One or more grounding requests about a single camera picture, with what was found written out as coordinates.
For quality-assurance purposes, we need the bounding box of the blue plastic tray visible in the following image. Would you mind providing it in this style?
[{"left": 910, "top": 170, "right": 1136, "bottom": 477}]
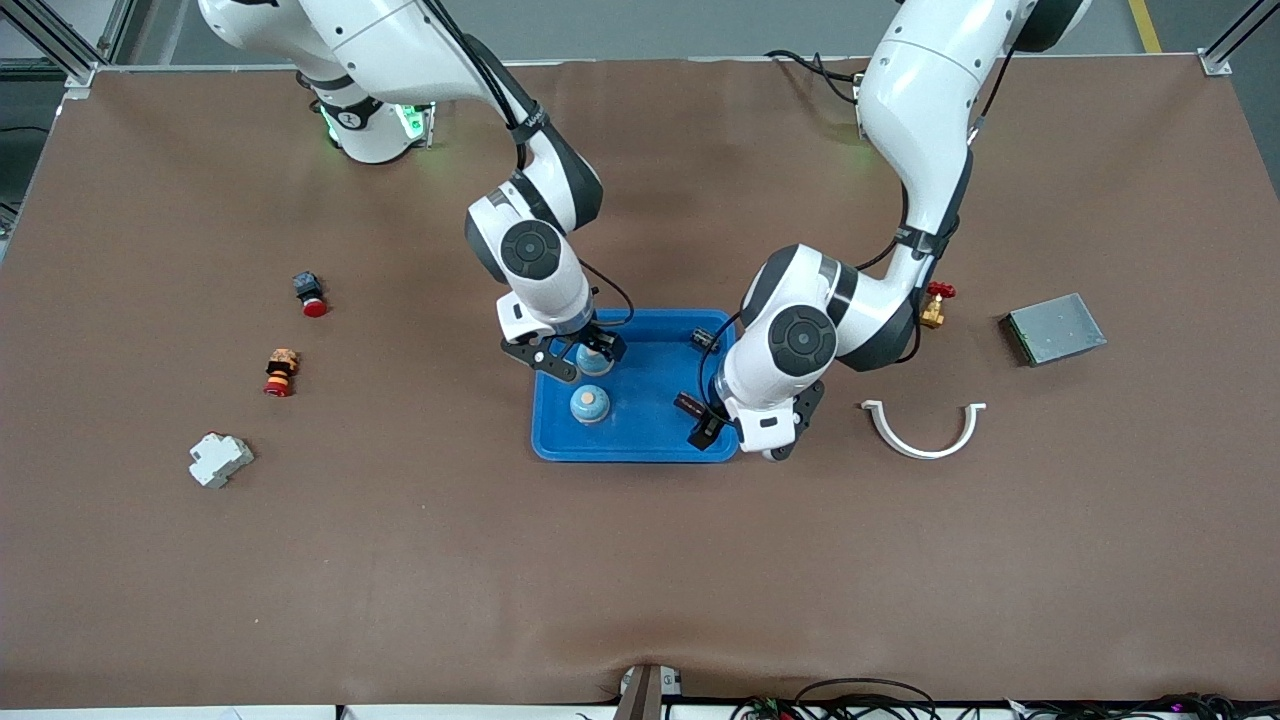
[{"left": 531, "top": 308, "right": 741, "bottom": 464}]

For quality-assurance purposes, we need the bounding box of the white half-round pipe clamp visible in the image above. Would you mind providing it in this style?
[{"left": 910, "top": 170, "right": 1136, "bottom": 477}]
[{"left": 861, "top": 400, "right": 987, "bottom": 460}]

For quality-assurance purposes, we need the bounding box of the brown table cover mat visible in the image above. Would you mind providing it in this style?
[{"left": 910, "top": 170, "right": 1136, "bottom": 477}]
[{"left": 0, "top": 55, "right": 1280, "bottom": 709}]

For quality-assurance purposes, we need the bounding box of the red yellow emergency stop button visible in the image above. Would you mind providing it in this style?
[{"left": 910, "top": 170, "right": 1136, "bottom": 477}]
[{"left": 263, "top": 348, "right": 300, "bottom": 399}]

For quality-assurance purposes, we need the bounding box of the grey metal power supply box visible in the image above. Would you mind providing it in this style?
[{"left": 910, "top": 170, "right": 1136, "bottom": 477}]
[{"left": 999, "top": 292, "right": 1108, "bottom": 368}]

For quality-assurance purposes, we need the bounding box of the white circuit breaker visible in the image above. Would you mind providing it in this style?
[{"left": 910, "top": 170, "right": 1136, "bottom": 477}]
[{"left": 189, "top": 432, "right": 255, "bottom": 489}]

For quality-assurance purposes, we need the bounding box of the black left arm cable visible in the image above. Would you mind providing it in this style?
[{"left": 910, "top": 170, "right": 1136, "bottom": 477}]
[{"left": 698, "top": 40, "right": 1016, "bottom": 426}]

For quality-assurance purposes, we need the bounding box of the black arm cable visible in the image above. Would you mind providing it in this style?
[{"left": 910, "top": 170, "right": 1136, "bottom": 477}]
[
  {"left": 698, "top": 40, "right": 1016, "bottom": 426},
  {"left": 425, "top": 0, "right": 636, "bottom": 331}
]

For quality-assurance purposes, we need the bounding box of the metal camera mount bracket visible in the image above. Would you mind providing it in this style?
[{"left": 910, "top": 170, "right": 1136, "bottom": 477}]
[{"left": 615, "top": 663, "right": 686, "bottom": 720}]

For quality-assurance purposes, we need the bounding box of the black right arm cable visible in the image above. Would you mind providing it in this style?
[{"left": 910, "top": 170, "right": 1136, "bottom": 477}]
[{"left": 425, "top": 0, "right": 636, "bottom": 331}]

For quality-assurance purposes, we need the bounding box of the black looped cable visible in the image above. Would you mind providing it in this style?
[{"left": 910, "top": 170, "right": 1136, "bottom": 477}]
[{"left": 795, "top": 678, "right": 936, "bottom": 720}]

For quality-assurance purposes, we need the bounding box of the black base cable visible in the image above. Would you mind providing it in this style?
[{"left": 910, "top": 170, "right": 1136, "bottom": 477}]
[{"left": 765, "top": 48, "right": 866, "bottom": 101}]

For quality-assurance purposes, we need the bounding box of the black cable bundle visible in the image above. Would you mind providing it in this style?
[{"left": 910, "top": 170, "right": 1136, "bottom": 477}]
[{"left": 1000, "top": 692, "right": 1280, "bottom": 720}]

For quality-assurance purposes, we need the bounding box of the aluminium frame post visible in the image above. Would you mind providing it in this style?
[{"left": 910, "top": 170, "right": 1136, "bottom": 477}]
[
  {"left": 0, "top": 0, "right": 136, "bottom": 101},
  {"left": 1200, "top": 0, "right": 1280, "bottom": 77}
]

